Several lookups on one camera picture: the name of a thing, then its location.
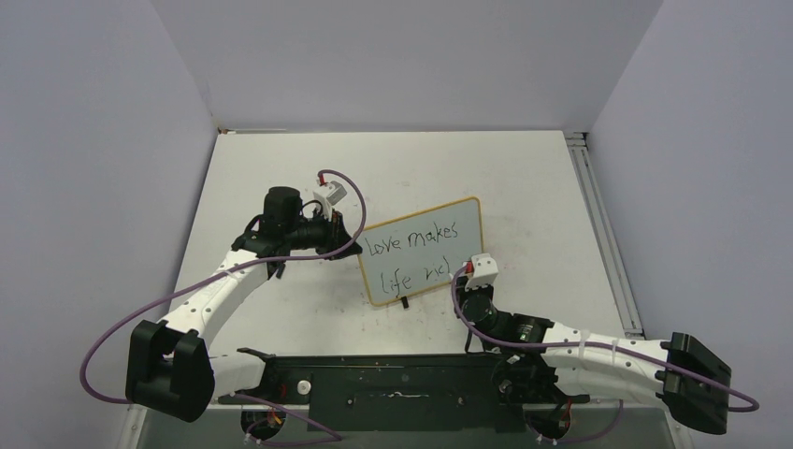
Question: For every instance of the yellow framed small whiteboard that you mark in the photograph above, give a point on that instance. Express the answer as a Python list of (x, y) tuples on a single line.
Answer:
[(408, 256)]

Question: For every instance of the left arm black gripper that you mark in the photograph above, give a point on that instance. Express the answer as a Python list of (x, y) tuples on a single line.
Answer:
[(336, 237)]

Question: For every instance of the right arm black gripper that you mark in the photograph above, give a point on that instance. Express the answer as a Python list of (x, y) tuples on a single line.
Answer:
[(461, 291)]

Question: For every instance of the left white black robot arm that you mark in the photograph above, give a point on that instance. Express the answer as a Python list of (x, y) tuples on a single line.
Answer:
[(169, 367)]

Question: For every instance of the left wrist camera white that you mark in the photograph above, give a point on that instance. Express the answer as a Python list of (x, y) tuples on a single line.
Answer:
[(329, 195)]

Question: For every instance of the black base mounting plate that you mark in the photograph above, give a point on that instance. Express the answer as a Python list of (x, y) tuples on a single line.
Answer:
[(415, 392)]

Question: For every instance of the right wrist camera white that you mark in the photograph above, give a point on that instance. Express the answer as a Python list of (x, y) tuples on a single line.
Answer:
[(481, 271)]

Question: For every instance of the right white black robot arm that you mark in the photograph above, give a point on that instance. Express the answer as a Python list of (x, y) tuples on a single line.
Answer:
[(679, 375)]

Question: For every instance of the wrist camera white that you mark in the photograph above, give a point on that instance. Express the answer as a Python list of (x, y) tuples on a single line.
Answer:
[(481, 271), (329, 195)]

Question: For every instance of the aluminium rail right side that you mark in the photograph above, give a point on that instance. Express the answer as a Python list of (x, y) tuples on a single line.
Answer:
[(610, 253)]

